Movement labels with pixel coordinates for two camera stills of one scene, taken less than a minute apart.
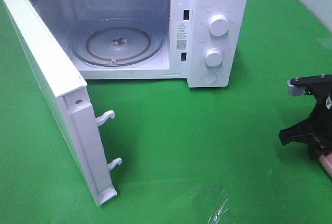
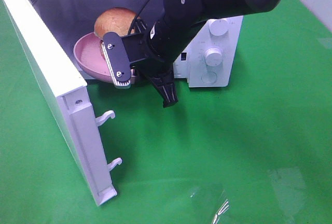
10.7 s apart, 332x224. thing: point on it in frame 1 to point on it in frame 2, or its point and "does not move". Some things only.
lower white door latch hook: x=110 y=166 does not move
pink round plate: x=326 y=162 to x=87 y=53
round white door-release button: x=208 y=78 does not move
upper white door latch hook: x=101 y=119 does not move
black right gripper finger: x=298 y=86 to x=116 y=60
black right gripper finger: x=304 y=131 to x=166 y=86
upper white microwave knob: x=218 y=25 does not move
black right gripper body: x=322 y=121 to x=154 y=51
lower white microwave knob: x=213 y=57 does not move
